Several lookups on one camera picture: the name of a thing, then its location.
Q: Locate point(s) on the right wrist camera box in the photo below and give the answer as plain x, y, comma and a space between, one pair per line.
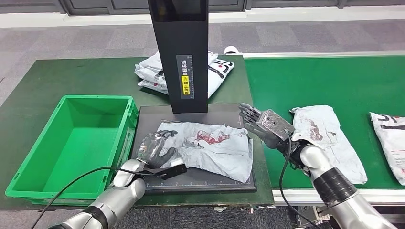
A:
275, 123

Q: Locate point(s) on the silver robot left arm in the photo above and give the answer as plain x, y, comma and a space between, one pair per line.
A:
126, 189

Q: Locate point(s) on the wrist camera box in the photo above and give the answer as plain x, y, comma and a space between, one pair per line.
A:
275, 123
174, 172

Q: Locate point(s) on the black scanner column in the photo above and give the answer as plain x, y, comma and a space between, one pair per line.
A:
177, 38

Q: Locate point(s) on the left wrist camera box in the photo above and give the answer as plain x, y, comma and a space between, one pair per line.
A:
174, 172

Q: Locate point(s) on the grey parcel red print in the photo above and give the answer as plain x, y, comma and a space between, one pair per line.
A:
221, 158

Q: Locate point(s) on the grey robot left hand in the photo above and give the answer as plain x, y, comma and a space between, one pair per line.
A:
152, 148

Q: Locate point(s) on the grey parcel brown-red print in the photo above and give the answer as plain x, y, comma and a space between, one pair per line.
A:
341, 151

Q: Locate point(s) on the green plastic crate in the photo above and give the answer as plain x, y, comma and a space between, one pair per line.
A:
76, 151

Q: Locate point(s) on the white parcel black print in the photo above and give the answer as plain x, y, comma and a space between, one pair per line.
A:
150, 69
390, 142

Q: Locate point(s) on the white parcel red dot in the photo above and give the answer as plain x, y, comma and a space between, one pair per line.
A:
153, 86

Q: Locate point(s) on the yellow black label sticker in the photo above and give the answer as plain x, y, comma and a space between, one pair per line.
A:
185, 85

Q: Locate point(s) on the black scanner base plate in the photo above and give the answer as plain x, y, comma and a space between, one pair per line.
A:
152, 117

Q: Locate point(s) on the dark green table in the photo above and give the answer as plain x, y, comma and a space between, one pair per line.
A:
47, 79

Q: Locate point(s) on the white round object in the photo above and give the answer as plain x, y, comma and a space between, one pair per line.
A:
232, 50

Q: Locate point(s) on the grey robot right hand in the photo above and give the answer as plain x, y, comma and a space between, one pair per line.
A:
250, 115

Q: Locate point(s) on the green conveyor belt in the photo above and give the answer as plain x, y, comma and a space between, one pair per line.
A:
300, 82

